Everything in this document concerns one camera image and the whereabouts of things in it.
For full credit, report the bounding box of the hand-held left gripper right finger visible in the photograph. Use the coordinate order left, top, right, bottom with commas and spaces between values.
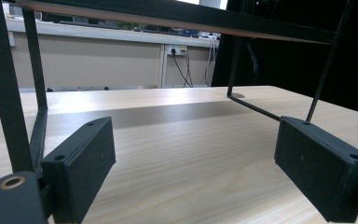
274, 116, 358, 224

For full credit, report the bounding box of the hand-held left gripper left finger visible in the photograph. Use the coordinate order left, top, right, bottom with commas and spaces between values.
41, 117, 117, 224

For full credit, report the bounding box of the black metal shelf rack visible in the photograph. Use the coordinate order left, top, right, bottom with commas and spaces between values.
0, 0, 357, 175

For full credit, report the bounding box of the white lab bench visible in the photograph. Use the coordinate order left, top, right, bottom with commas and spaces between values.
0, 18, 221, 94

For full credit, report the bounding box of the black curtain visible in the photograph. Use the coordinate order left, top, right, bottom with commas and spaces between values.
211, 0, 358, 118

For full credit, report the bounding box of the black power cable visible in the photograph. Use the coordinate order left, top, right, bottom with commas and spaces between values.
182, 49, 195, 89
171, 48, 191, 89

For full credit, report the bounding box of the white wall socket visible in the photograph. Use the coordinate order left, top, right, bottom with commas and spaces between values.
167, 45, 188, 56

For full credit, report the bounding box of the white cable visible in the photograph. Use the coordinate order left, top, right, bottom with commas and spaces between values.
204, 36, 218, 88

